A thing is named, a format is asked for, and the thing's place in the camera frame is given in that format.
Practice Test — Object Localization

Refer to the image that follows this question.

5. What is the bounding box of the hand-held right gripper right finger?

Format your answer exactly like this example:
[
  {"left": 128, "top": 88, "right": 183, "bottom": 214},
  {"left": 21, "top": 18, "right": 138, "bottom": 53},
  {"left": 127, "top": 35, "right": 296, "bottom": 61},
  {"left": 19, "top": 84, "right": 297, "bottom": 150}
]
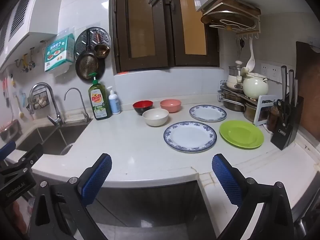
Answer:
[{"left": 212, "top": 154, "right": 294, "bottom": 240}]

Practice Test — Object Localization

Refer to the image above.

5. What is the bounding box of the green plate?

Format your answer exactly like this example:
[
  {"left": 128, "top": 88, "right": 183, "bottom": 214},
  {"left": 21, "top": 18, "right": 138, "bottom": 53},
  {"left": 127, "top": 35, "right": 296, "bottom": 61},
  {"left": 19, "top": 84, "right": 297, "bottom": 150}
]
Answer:
[{"left": 219, "top": 120, "right": 265, "bottom": 149}]

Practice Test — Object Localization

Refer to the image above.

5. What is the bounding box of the red and black bowl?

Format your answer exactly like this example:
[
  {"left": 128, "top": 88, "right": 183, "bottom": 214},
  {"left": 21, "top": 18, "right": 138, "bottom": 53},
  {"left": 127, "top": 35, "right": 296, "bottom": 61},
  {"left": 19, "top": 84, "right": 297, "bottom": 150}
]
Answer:
[{"left": 133, "top": 100, "right": 153, "bottom": 116}]

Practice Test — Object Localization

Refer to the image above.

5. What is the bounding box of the cream ceramic teapot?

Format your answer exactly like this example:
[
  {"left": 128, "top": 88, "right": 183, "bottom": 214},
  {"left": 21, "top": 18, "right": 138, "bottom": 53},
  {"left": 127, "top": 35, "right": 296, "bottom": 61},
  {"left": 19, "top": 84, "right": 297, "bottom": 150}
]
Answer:
[{"left": 242, "top": 72, "right": 269, "bottom": 100}]

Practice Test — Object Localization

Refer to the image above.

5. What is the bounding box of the thin chrome faucet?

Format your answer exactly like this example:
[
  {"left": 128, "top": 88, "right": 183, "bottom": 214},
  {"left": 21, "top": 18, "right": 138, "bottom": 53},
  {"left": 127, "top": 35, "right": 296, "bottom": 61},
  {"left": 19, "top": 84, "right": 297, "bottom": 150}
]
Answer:
[{"left": 64, "top": 87, "right": 91, "bottom": 123}]

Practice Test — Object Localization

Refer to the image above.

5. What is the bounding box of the white hanging ladle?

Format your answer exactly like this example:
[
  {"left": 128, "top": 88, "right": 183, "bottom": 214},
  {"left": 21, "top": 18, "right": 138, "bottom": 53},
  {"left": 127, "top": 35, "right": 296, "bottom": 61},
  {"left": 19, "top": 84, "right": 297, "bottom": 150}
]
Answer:
[{"left": 246, "top": 39, "right": 257, "bottom": 72}]

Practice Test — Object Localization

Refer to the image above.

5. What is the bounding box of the round steel steamer tray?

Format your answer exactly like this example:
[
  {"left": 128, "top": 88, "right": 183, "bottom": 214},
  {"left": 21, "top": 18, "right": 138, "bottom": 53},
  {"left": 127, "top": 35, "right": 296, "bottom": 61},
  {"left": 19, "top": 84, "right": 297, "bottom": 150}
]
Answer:
[{"left": 75, "top": 27, "right": 111, "bottom": 55}]

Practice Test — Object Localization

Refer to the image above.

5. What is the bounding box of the small steel pot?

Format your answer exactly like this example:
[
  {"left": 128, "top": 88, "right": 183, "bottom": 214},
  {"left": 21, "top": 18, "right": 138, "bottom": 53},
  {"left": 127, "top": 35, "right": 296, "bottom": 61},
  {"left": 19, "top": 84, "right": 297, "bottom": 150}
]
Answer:
[{"left": 244, "top": 102, "right": 260, "bottom": 123}]

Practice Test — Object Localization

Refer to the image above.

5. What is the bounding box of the brown glass jar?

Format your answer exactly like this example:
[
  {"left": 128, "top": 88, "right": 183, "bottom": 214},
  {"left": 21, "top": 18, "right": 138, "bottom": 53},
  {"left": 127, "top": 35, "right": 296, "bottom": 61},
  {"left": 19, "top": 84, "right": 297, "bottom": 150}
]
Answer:
[{"left": 267, "top": 102, "right": 281, "bottom": 132}]

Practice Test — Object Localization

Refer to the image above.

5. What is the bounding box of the dark wooden cutting board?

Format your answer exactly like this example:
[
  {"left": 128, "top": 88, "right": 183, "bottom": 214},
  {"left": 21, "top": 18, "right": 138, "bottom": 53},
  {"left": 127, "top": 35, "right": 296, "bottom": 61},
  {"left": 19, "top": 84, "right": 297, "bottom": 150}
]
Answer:
[{"left": 296, "top": 41, "right": 320, "bottom": 135}]

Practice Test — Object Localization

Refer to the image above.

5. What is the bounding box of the white power outlet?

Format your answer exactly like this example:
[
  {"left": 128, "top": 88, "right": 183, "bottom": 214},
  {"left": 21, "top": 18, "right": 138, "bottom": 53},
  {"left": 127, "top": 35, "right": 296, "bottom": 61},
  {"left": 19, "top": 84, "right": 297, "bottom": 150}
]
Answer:
[{"left": 260, "top": 63, "right": 283, "bottom": 82}]

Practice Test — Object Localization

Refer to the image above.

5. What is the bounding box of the round wooden board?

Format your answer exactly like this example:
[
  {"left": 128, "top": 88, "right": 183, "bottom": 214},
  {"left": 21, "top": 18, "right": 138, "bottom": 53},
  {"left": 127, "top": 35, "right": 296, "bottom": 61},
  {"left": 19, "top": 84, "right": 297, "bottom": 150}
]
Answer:
[{"left": 201, "top": 10, "right": 255, "bottom": 28}]

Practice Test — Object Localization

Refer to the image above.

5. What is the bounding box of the dark brown window frame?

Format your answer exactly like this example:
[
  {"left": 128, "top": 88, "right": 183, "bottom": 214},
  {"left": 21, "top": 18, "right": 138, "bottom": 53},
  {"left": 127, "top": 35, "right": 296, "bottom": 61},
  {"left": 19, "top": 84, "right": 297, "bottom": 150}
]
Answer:
[{"left": 109, "top": 0, "right": 220, "bottom": 75}]

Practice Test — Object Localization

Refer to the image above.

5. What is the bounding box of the cream white bowl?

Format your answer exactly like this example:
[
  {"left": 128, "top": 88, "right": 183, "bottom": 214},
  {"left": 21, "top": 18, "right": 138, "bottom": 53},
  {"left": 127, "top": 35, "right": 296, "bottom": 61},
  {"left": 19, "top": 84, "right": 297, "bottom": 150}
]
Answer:
[{"left": 142, "top": 108, "right": 169, "bottom": 127}]

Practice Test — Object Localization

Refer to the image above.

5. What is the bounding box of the cream pot with glass lid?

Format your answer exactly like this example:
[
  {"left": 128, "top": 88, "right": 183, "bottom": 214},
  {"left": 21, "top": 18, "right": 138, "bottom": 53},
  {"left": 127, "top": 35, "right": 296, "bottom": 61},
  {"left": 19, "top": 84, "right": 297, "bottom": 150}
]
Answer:
[{"left": 227, "top": 60, "right": 244, "bottom": 90}]

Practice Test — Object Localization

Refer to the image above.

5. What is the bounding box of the black knife block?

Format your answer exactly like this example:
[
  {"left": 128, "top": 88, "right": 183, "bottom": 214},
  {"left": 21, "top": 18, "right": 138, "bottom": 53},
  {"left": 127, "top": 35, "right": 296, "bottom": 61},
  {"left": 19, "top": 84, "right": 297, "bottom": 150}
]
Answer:
[{"left": 270, "top": 96, "right": 304, "bottom": 151}]

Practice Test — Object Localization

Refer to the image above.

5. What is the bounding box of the paper towel pack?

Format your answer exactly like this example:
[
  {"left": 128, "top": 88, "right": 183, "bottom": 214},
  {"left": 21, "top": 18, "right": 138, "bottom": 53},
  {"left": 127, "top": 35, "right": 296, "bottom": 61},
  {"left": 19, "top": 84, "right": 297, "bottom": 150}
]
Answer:
[{"left": 44, "top": 33, "right": 75, "bottom": 77}]

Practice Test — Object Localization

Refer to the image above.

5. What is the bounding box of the green dish soap bottle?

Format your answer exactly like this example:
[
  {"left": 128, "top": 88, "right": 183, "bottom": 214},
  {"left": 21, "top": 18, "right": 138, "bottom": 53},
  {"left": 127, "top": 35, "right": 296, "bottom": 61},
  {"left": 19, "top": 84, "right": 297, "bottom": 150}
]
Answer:
[{"left": 88, "top": 72, "right": 113, "bottom": 121}]

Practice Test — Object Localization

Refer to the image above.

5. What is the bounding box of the white pot rack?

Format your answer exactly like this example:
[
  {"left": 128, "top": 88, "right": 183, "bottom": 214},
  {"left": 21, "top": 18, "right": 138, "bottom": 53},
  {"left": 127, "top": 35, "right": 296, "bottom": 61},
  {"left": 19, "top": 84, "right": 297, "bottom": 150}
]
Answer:
[{"left": 219, "top": 80, "right": 278, "bottom": 126}]

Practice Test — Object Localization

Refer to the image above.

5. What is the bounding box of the blue floral white plate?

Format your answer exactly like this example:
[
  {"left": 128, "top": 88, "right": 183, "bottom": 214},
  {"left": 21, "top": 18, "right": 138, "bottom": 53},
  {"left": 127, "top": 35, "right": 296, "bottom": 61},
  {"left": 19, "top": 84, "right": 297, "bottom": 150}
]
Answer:
[
  {"left": 163, "top": 121, "right": 217, "bottom": 153},
  {"left": 189, "top": 105, "right": 227, "bottom": 122}
]

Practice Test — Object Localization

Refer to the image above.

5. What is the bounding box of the brass ladle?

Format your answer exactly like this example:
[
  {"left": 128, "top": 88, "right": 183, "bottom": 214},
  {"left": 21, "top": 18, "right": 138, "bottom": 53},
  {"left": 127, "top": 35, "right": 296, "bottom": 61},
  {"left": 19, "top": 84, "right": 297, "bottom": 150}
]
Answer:
[{"left": 94, "top": 30, "right": 110, "bottom": 59}]

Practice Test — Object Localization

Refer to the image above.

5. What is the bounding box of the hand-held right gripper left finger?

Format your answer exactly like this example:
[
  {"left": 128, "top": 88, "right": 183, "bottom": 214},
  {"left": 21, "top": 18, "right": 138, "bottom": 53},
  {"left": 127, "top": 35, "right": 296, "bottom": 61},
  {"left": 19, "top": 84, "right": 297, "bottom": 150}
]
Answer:
[{"left": 29, "top": 153, "right": 112, "bottom": 240}]

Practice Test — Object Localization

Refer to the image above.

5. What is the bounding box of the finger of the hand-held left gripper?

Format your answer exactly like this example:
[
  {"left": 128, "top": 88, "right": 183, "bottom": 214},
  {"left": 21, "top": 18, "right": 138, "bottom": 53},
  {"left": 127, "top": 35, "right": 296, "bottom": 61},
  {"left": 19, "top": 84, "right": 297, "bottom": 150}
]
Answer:
[
  {"left": 0, "top": 143, "right": 44, "bottom": 176},
  {"left": 0, "top": 141, "right": 16, "bottom": 161}
]

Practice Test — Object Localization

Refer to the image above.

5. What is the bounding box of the white range hood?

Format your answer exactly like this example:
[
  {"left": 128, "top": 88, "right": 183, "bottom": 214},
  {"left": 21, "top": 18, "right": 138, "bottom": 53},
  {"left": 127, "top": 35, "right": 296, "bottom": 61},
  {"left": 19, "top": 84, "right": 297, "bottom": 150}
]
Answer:
[{"left": 0, "top": 0, "right": 63, "bottom": 65}]

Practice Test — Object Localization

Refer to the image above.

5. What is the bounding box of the white pump bottle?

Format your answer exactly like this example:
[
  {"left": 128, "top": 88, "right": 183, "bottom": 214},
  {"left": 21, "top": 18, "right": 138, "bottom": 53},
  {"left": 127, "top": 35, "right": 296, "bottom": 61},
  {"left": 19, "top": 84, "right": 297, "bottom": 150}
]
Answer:
[{"left": 107, "top": 86, "right": 121, "bottom": 115}]

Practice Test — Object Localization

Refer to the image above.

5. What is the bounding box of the wide steel pot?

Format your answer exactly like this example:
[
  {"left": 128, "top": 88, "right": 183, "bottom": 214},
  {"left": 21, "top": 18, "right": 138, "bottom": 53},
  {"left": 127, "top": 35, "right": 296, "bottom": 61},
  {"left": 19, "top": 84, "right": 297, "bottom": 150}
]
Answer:
[{"left": 217, "top": 90, "right": 247, "bottom": 112}]

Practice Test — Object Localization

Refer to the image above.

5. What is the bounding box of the tall chrome kitchen faucet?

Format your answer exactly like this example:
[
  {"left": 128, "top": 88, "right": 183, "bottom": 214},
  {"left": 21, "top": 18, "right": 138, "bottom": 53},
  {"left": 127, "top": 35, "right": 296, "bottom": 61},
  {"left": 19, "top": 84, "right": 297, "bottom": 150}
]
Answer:
[{"left": 29, "top": 82, "right": 65, "bottom": 127}]

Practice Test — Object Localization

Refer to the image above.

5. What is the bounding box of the steel kitchen sink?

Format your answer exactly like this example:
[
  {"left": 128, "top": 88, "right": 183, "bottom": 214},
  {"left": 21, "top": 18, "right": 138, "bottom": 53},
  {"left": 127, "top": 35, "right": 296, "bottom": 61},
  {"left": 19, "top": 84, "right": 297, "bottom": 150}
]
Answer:
[{"left": 15, "top": 123, "right": 90, "bottom": 156}]

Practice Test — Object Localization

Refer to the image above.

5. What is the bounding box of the white wall rack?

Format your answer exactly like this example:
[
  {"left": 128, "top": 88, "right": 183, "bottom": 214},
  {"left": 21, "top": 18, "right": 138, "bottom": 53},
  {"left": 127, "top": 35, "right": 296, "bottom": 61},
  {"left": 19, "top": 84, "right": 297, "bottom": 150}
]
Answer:
[{"left": 200, "top": 0, "right": 262, "bottom": 40}]

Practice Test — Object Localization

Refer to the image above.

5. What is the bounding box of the pink bowl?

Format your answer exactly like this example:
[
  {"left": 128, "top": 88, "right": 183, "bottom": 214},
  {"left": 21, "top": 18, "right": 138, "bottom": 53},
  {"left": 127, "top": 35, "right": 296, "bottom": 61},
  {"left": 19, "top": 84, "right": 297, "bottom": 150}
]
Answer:
[{"left": 160, "top": 99, "right": 182, "bottom": 113}]

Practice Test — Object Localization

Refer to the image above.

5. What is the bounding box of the wire sponge basket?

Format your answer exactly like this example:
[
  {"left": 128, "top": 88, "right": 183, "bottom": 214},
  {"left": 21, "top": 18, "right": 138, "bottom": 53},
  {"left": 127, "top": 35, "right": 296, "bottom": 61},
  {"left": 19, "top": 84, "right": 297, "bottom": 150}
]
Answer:
[{"left": 26, "top": 92, "right": 49, "bottom": 110}]

